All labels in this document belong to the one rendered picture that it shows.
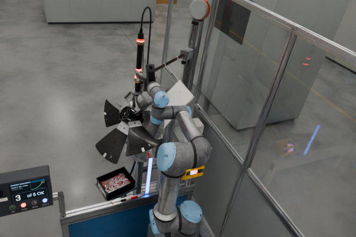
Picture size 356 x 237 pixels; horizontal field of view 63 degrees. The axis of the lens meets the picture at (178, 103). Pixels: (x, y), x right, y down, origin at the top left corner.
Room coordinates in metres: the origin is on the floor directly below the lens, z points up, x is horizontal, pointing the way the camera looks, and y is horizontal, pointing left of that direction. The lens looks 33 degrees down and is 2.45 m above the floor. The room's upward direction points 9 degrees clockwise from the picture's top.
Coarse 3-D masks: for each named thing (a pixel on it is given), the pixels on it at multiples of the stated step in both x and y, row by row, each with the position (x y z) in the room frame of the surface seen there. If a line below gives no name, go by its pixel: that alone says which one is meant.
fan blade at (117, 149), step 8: (104, 136) 1.61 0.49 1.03; (112, 136) 1.60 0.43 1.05; (120, 136) 1.60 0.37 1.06; (96, 144) 1.59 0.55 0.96; (104, 144) 1.57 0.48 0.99; (112, 144) 1.56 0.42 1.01; (120, 144) 1.57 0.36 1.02; (104, 152) 1.54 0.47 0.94; (112, 152) 1.53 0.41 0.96; (120, 152) 1.53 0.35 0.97; (112, 160) 1.49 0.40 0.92
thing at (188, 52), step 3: (183, 48) 2.17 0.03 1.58; (186, 48) 2.18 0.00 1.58; (189, 48) 2.19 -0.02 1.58; (192, 48) 2.19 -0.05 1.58; (183, 51) 2.13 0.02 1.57; (186, 51) 2.12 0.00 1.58; (189, 51) 2.13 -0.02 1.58; (192, 51) 2.17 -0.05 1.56; (180, 54) 2.14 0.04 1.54; (186, 54) 2.11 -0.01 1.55; (189, 54) 2.13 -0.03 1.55; (192, 54) 2.18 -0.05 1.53; (183, 57) 2.12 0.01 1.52; (186, 57) 2.11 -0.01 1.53; (189, 57) 2.14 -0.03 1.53
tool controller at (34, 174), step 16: (0, 176) 0.95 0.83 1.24; (16, 176) 0.96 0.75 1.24; (32, 176) 0.97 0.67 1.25; (48, 176) 0.99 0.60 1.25; (0, 192) 0.87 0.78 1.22; (16, 192) 0.91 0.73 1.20; (32, 192) 0.94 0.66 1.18; (48, 192) 0.97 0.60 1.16; (0, 208) 0.85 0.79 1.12; (16, 208) 0.88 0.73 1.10; (32, 208) 0.91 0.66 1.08
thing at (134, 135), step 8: (136, 128) 1.57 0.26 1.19; (144, 128) 1.58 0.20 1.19; (128, 136) 1.49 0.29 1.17; (136, 136) 1.49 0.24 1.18; (144, 136) 1.50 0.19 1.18; (152, 136) 1.51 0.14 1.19; (128, 144) 1.43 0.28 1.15; (136, 144) 1.43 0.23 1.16; (144, 144) 1.43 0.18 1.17; (152, 144) 1.43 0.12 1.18; (128, 152) 1.38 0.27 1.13; (136, 152) 1.37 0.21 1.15
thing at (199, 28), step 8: (192, 24) 2.24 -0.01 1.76; (200, 24) 2.21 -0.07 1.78; (200, 32) 2.23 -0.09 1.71; (200, 40) 2.26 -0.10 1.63; (184, 64) 2.24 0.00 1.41; (192, 64) 2.21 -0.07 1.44; (184, 72) 2.24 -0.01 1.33; (192, 72) 2.23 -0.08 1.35; (192, 80) 2.25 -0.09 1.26; (176, 120) 2.24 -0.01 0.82
